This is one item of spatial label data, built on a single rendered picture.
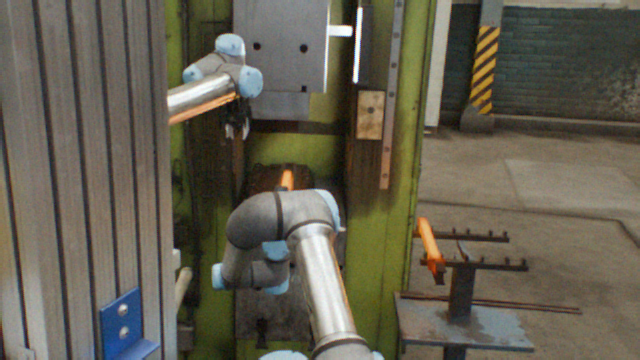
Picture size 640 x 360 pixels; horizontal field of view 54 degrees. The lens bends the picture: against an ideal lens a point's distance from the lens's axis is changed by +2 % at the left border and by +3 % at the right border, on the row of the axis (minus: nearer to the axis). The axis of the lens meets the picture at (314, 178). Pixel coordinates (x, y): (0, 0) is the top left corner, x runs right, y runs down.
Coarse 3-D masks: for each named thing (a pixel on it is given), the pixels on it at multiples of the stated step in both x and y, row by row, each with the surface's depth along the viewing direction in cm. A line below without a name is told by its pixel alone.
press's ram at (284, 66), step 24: (240, 0) 192; (264, 0) 192; (288, 0) 192; (312, 0) 191; (240, 24) 194; (264, 24) 194; (288, 24) 194; (312, 24) 194; (264, 48) 196; (288, 48) 196; (312, 48) 196; (264, 72) 198; (288, 72) 198; (312, 72) 198
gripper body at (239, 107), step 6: (228, 102) 176; (234, 102) 175; (240, 102) 180; (246, 102) 180; (222, 108) 178; (228, 108) 177; (234, 108) 177; (240, 108) 178; (246, 108) 180; (222, 114) 176; (228, 114) 176; (234, 114) 176; (240, 114) 176; (222, 120) 179; (228, 120) 179; (234, 120) 180; (240, 120) 178; (222, 126) 180; (240, 126) 180
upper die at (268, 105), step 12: (264, 96) 201; (276, 96) 201; (288, 96) 201; (300, 96) 201; (252, 108) 202; (264, 108) 202; (276, 108) 202; (288, 108) 202; (300, 108) 202; (288, 120) 203; (300, 120) 203
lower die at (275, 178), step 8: (264, 168) 249; (272, 168) 246; (280, 168) 246; (296, 168) 246; (256, 176) 238; (264, 176) 239; (272, 176) 236; (280, 176) 234; (296, 176) 236; (304, 176) 236; (264, 184) 228; (272, 184) 227; (280, 184) 224; (296, 184) 227; (304, 184) 227; (256, 192) 220
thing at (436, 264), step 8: (424, 224) 205; (424, 232) 199; (424, 240) 195; (432, 240) 193; (432, 248) 187; (432, 256) 182; (432, 264) 179; (440, 264) 174; (432, 272) 178; (440, 272) 170; (440, 280) 171
